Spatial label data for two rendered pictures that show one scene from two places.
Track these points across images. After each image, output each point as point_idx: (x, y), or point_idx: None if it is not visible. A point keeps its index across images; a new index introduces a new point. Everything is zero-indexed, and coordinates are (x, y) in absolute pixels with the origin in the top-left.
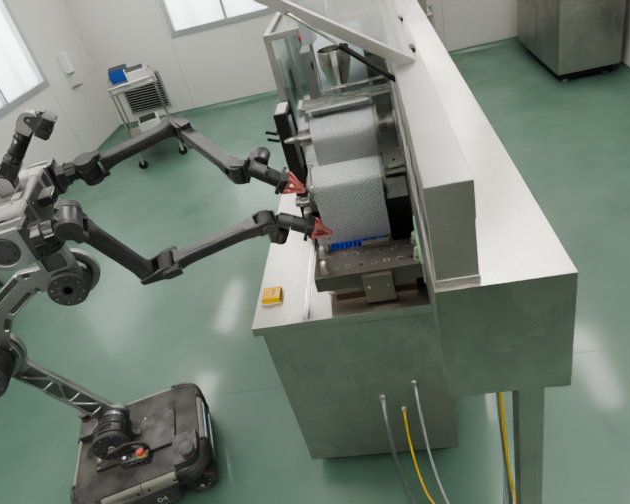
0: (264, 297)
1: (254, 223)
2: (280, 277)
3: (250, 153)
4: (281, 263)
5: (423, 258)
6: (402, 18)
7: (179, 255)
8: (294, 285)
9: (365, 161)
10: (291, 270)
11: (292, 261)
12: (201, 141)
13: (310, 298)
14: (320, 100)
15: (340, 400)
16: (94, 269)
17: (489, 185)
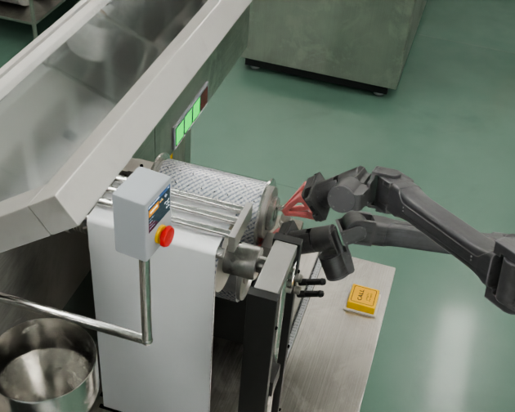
0: (374, 292)
1: (372, 216)
2: (346, 333)
3: (363, 191)
4: (340, 363)
5: (211, 62)
6: None
7: (493, 234)
8: (327, 308)
9: (184, 164)
10: (326, 339)
11: (320, 358)
12: (463, 226)
13: (310, 277)
14: (197, 208)
15: None
16: None
17: None
